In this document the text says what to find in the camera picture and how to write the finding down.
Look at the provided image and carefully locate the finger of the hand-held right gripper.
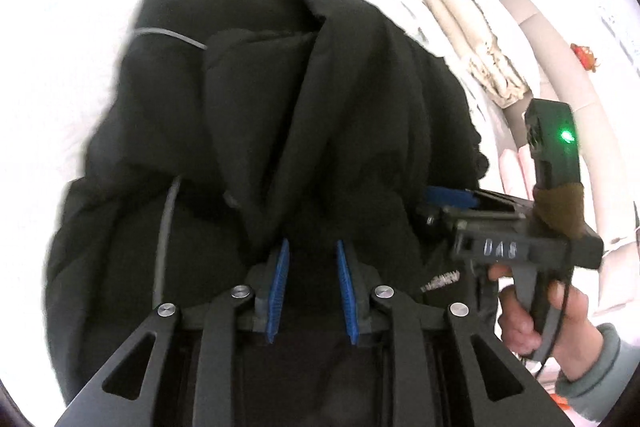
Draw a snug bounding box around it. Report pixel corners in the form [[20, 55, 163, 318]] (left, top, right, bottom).
[[425, 188, 533, 214], [415, 202, 456, 232]]

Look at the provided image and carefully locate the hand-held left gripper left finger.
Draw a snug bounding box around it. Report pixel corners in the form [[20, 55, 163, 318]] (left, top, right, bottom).
[[55, 238, 291, 427]]

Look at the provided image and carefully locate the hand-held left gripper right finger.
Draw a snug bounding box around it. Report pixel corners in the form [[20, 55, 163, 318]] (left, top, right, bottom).
[[336, 239, 571, 427]]

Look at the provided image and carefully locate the black hooded jacket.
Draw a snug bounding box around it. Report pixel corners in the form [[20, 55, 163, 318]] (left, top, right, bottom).
[[42, 0, 501, 427]]

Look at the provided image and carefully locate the person's right forearm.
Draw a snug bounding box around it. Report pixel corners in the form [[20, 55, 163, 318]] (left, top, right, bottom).
[[554, 322, 637, 423]]

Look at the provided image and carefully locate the person's right hand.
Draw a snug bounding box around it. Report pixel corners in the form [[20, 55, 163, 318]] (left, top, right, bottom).
[[487, 262, 608, 380]]

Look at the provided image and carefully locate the folded pink floral blanket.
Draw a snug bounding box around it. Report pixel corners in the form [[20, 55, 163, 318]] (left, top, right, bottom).
[[497, 147, 540, 208]]

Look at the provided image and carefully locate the folded beige quilt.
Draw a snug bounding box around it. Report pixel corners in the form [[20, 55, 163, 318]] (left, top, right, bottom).
[[415, 0, 483, 72]]

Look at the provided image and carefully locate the red and brown plush toy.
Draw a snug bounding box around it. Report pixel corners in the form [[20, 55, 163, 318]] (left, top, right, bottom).
[[570, 43, 600, 72]]

